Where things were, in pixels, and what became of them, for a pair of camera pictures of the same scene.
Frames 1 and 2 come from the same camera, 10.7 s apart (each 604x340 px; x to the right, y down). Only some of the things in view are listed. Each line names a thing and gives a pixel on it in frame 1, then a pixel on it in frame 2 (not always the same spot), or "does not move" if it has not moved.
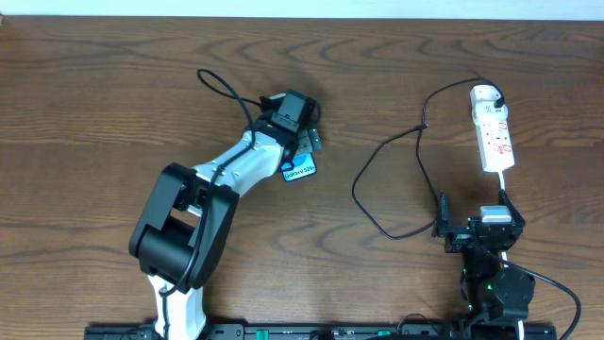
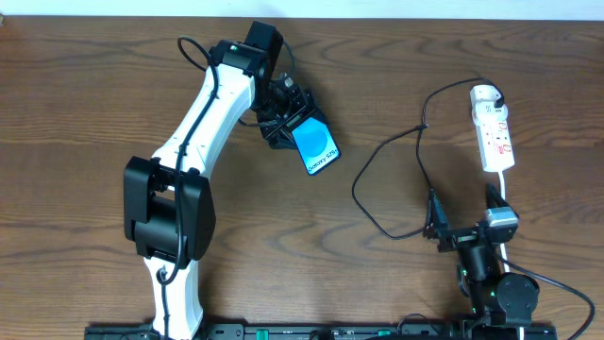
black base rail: (328, 331) does not move
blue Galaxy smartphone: (302, 165) → (315, 145)
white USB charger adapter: (482, 99) does not move
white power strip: (495, 144) does not move
